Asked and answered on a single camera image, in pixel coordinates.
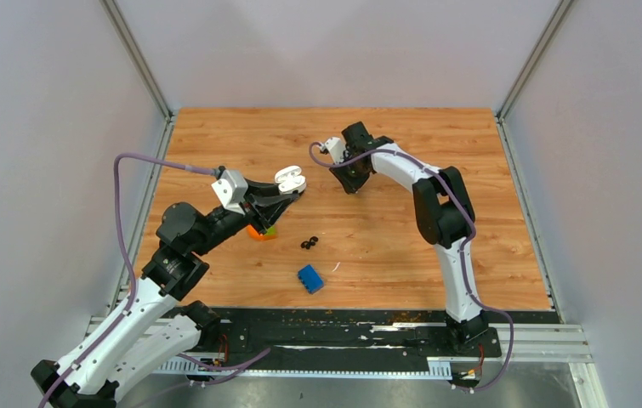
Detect slotted white cable duct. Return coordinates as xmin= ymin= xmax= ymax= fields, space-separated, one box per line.
xmin=152 ymin=357 xmax=453 ymax=381

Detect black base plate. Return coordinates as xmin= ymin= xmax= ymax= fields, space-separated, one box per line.
xmin=193 ymin=308 xmax=503 ymax=370

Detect white earbud charging case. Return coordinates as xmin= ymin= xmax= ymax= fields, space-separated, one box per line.
xmin=274 ymin=165 xmax=307 ymax=195

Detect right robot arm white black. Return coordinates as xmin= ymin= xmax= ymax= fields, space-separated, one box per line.
xmin=319 ymin=122 xmax=488 ymax=355

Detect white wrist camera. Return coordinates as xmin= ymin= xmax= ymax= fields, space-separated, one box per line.
xmin=321 ymin=137 xmax=346 ymax=164
xmin=211 ymin=169 xmax=248 ymax=214

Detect black earbuds pair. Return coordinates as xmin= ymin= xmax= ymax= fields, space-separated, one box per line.
xmin=300 ymin=235 xmax=319 ymax=250

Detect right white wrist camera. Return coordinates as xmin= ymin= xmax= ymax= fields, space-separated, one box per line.
xmin=321 ymin=137 xmax=346 ymax=164

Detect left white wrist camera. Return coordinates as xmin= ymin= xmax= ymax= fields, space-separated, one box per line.
xmin=211 ymin=169 xmax=248 ymax=214

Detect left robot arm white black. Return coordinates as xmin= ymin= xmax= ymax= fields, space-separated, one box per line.
xmin=31 ymin=167 xmax=306 ymax=407

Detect orange green toy block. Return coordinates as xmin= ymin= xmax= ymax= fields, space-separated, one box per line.
xmin=246 ymin=225 xmax=278 ymax=241

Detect blue toy brick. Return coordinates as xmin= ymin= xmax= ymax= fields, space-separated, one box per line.
xmin=297 ymin=264 xmax=325 ymax=294

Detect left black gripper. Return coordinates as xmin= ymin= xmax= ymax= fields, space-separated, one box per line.
xmin=192 ymin=175 xmax=299 ymax=257

